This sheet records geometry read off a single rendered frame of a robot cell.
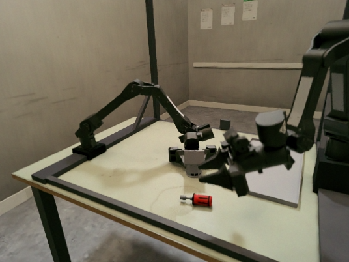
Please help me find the grey cylinder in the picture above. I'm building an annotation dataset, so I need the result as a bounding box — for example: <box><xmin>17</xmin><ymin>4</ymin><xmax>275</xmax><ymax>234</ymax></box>
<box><xmin>186</xmin><ymin>164</ymin><xmax>203</xmax><ymax>178</ymax></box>

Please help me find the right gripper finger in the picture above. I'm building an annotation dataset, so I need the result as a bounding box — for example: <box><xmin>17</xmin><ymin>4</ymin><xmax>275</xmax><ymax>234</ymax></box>
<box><xmin>175</xmin><ymin>150</ymin><xmax>186</xmax><ymax>169</ymax></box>
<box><xmin>203</xmin><ymin>149</ymin><xmax>210</xmax><ymax>160</ymax></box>

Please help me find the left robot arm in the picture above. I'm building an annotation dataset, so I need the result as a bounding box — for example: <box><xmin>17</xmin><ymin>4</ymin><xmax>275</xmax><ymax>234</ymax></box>
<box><xmin>222</xmin><ymin>18</ymin><xmax>349</xmax><ymax>169</ymax></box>

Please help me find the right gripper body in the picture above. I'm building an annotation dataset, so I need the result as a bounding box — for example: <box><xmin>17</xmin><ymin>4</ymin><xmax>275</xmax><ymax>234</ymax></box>
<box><xmin>168</xmin><ymin>145</ymin><xmax>217</xmax><ymax>162</ymax></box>

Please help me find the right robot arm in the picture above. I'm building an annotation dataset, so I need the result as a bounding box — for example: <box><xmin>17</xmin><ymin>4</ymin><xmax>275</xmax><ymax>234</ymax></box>
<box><xmin>75</xmin><ymin>79</ymin><xmax>215</xmax><ymax>151</ymax></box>

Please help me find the red and black nut driver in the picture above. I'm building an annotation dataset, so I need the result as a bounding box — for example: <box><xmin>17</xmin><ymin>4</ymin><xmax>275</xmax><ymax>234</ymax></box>
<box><xmin>180</xmin><ymin>193</ymin><xmax>212</xmax><ymax>206</ymax></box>

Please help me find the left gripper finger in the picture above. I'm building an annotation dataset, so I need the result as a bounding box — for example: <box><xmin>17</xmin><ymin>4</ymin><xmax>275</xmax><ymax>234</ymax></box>
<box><xmin>197</xmin><ymin>146</ymin><xmax>224</xmax><ymax>169</ymax></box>
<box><xmin>198</xmin><ymin>162</ymin><xmax>233</xmax><ymax>190</ymax></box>

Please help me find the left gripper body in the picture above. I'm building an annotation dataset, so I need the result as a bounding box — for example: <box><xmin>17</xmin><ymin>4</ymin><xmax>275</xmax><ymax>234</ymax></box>
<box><xmin>220</xmin><ymin>139</ymin><xmax>266</xmax><ymax>197</ymax></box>

